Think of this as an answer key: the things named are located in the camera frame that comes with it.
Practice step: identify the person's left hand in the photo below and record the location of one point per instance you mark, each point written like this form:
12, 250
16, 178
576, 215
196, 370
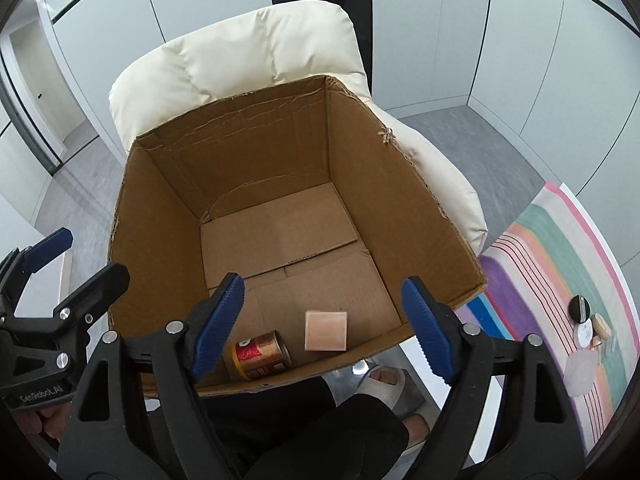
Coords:
45, 422

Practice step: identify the red and gold can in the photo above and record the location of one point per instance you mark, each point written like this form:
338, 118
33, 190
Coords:
262, 355

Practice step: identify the small pink box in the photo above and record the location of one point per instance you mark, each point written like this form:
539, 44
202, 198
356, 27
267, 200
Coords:
326, 331

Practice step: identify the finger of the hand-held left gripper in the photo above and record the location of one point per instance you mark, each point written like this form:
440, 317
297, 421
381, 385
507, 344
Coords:
47, 250
100, 287

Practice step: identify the beige oval case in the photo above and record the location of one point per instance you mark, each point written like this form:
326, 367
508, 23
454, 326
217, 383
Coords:
602, 327

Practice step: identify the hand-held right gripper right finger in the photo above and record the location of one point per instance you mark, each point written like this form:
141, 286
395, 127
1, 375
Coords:
425, 335

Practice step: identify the black round compact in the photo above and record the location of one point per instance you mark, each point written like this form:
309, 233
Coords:
581, 309

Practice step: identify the person's leg in black trousers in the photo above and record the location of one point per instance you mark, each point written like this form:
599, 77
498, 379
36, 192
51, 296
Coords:
300, 435

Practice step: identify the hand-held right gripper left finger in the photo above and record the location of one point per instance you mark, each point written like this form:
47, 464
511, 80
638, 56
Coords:
220, 330

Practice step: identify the beige slipper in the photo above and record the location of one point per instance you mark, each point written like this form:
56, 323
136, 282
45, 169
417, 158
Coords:
422, 427
382, 390

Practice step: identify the brown cardboard box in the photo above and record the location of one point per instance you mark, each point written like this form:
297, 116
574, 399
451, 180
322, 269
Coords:
280, 150

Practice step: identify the translucent plastic container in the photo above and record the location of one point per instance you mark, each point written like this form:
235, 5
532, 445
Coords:
581, 372

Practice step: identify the cream padded armchair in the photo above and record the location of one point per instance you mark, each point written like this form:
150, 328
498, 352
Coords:
240, 55

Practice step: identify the white round compact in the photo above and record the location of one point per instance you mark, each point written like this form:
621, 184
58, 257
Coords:
584, 334

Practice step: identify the striped pastel cloth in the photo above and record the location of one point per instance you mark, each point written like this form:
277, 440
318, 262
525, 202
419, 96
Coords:
545, 260

